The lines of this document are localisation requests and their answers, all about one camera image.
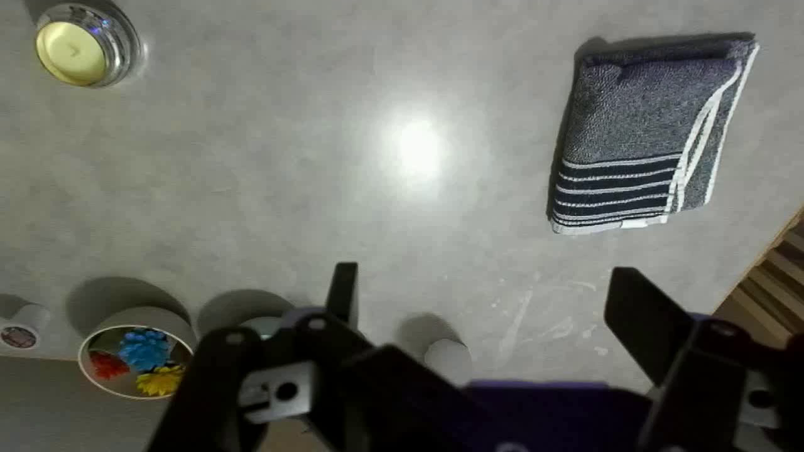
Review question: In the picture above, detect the small white jar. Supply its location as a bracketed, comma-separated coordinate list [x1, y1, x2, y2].
[0, 303, 54, 353]

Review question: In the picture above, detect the yellow toy piece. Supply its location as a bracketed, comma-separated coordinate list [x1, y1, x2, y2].
[134, 365, 185, 398]

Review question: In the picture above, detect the red toy piece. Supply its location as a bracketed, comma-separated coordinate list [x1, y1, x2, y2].
[86, 348, 134, 385]

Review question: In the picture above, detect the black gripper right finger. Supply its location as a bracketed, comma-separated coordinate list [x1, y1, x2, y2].
[602, 267, 804, 452]

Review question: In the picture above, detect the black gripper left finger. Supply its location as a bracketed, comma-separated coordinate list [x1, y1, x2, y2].
[149, 262, 472, 452]

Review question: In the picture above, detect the blue toy piece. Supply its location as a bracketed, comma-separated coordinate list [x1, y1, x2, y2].
[119, 326, 176, 373]

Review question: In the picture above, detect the dark grey striped towel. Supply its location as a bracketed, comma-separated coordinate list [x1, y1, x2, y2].
[544, 32, 760, 238]

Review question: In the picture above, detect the candle in metal tin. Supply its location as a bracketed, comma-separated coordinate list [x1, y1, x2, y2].
[32, 0, 141, 91]

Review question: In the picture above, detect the grey bowl with colourful pieces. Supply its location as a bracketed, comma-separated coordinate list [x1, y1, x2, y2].
[76, 303, 200, 402]

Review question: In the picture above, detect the cardboard box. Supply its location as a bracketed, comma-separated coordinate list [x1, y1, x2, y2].
[710, 205, 804, 353]

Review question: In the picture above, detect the white paper towel roll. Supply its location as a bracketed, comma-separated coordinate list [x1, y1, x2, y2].
[419, 334, 472, 390]

